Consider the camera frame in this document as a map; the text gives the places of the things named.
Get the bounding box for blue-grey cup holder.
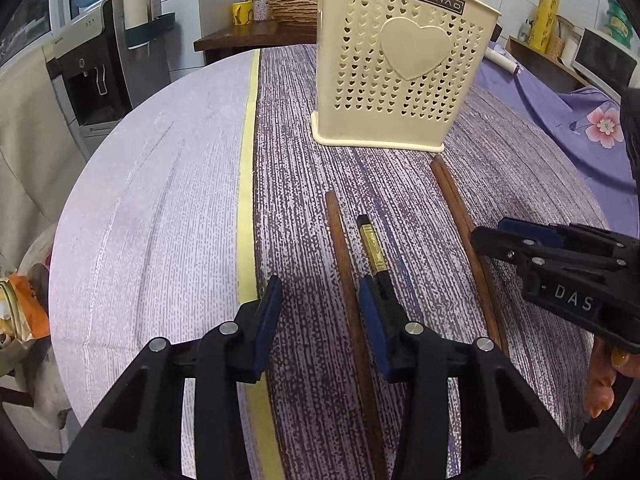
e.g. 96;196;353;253
122;12;177;51

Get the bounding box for grey water dispenser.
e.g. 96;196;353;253
46;0;177;139

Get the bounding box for wooden shelf box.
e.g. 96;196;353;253
504;34;591;92

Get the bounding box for green instant noodle cups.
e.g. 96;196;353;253
604;0;634;49

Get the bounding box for woven basket sink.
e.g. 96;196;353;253
267;0;320;24

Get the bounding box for purple floral cloth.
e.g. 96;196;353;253
472;50;640;211

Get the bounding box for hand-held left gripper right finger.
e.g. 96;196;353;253
359;276;586;480

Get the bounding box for white table cloth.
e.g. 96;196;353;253
47;50;281;480

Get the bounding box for white electric pan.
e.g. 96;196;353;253
482;44;521;76

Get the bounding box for yellow tape strip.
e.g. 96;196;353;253
235;49;289;480

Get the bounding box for dark wooden cabinet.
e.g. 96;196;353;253
193;19;321;66

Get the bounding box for black chopstick with gold band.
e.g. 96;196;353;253
356;214;394;292

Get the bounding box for beige cloth cover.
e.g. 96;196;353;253
0;45;89;263

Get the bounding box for yellow patterned roll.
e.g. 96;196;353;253
528;0;559;51

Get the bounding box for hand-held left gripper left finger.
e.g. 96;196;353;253
57;275;284;480

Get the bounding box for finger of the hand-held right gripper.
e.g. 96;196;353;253
500;218;569;249
471;224;551;269

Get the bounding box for printed snack bag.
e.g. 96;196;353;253
0;272;51;347

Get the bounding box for white microwave oven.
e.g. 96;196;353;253
572;27;640;97

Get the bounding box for sliding glass window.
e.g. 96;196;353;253
0;0;72;63

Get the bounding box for cream plastic utensil basket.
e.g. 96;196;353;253
310;0;502;154

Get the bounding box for person's right hand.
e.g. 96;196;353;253
585;337;631;419

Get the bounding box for white paper cup stack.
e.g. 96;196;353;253
122;0;154;31

